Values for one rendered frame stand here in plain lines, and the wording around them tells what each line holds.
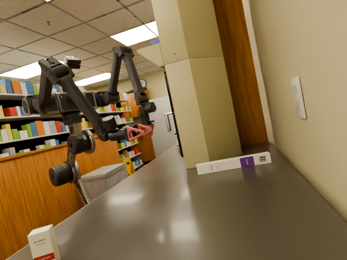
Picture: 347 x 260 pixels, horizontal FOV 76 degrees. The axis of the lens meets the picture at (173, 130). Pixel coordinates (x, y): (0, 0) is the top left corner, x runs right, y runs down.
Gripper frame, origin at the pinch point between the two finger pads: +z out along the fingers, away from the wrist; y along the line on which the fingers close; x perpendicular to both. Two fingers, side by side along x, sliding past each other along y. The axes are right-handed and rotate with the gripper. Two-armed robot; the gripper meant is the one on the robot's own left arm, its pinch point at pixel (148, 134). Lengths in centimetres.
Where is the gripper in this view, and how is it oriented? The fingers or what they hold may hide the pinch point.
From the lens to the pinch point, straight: 153.8
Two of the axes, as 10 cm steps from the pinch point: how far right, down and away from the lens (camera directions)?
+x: 2.6, -1.1, 9.6
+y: 9.5, -1.8, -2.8
